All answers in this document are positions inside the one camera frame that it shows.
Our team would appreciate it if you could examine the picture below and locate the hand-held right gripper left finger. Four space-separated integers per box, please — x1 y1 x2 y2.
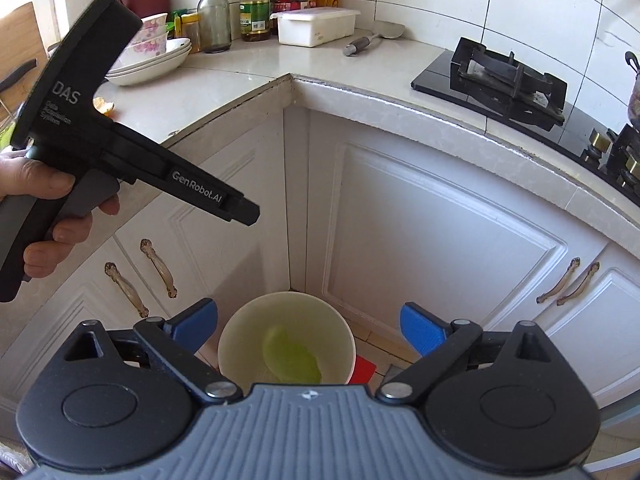
62 297 241 407

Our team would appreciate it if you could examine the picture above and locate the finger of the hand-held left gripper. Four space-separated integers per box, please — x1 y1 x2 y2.
101 121 261 227

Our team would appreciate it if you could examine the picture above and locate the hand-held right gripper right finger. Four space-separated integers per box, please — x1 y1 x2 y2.
375 301 553 407

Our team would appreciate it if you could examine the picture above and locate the white plastic trash bin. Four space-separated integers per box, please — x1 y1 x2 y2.
217 292 357 387

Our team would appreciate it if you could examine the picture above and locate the person's left hand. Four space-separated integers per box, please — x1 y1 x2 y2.
0 148 121 281

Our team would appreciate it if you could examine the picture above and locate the white cabinet door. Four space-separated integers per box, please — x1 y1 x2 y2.
116 115 287 321
542 245 640 408
309 112 610 363
0 235 151 411

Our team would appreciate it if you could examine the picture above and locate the bamboo cutting board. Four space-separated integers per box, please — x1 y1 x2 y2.
0 2 49 92

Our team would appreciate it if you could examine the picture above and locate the red plastic dustpan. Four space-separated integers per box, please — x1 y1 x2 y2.
350 355 377 387

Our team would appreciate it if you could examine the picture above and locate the green vegetable leaf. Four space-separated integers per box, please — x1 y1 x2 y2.
262 326 324 385

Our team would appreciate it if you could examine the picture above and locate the glass bottle red cap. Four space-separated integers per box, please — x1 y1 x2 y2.
197 0 232 55

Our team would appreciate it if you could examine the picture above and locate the oil bottle green label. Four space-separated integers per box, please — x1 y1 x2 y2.
239 0 272 43

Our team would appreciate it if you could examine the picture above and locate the white lidded plastic container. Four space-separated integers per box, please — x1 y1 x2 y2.
270 7 362 49

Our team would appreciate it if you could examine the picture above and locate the black glass gas stove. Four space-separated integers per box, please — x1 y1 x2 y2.
411 37 640 197

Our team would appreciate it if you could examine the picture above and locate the dark metal pot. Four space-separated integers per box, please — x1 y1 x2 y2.
624 51 640 127

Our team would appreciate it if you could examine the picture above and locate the bronze cabinet handle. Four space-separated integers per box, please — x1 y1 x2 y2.
556 262 600 306
104 261 150 319
139 238 179 297
536 257 581 305

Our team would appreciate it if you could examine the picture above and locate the metal spatula grey handle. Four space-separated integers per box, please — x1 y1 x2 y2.
342 20 405 57

